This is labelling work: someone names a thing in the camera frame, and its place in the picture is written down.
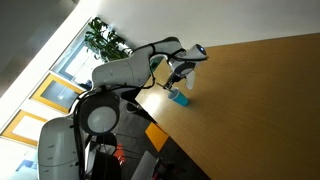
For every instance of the black office chair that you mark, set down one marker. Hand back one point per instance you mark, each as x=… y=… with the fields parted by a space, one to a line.
x=106 y=166

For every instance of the yellow framed window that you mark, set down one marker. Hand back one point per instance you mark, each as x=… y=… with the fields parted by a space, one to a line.
x=55 y=92
x=20 y=128

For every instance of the white framed window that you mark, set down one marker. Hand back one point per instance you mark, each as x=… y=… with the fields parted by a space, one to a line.
x=75 y=63

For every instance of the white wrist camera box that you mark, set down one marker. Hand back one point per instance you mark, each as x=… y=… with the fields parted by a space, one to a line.
x=190 y=80

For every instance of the green bin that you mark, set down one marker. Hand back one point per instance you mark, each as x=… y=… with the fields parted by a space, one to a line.
x=154 y=65

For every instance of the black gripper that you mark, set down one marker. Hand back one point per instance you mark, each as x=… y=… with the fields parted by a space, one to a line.
x=175 y=80

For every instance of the blue plastic cup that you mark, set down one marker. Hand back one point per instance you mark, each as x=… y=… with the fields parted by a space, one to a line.
x=181 y=99

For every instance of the green potted plant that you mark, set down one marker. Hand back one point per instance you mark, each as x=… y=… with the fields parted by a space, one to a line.
x=106 y=43

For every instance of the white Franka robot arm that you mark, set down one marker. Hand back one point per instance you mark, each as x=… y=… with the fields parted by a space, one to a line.
x=130 y=70

